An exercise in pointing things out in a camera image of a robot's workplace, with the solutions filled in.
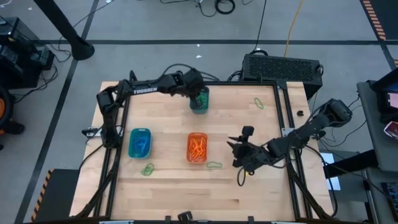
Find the black beam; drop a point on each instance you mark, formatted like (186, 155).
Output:
(351, 163)

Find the black hazard-striped floor mat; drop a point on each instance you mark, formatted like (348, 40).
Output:
(59, 196)
(388, 15)

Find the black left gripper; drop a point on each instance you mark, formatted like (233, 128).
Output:
(194, 82)

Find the red card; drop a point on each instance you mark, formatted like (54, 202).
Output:
(392, 130)

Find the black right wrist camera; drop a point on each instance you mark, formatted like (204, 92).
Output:
(247, 131)

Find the teal green plastic basket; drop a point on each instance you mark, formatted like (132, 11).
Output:
(130, 146)

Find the grey desk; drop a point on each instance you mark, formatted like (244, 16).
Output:
(370, 124)

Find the black pole stand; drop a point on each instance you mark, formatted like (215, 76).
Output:
(81, 48)

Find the black computer case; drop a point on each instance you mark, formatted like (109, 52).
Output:
(280, 68)

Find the black equipment cart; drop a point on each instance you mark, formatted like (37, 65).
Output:
(18, 62)

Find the blue plastic basket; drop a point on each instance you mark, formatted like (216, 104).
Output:
(199, 110)

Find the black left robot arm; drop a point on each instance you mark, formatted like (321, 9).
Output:
(146, 87)

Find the black monitor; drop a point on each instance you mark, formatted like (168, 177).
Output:
(385, 90)

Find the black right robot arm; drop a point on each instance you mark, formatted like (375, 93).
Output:
(311, 124)

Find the white paper sheet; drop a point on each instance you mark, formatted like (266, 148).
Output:
(334, 183)

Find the orange and black machine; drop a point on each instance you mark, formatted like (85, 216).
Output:
(3, 109)

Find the orange plastic basket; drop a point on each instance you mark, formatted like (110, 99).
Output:
(188, 149)

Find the black keyboard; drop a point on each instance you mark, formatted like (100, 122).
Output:
(391, 199)

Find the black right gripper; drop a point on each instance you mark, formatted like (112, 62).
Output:
(253, 157)

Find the black aluminium table frame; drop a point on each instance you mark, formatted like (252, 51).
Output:
(242, 83)

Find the black table-level camera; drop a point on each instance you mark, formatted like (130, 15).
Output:
(185, 216)

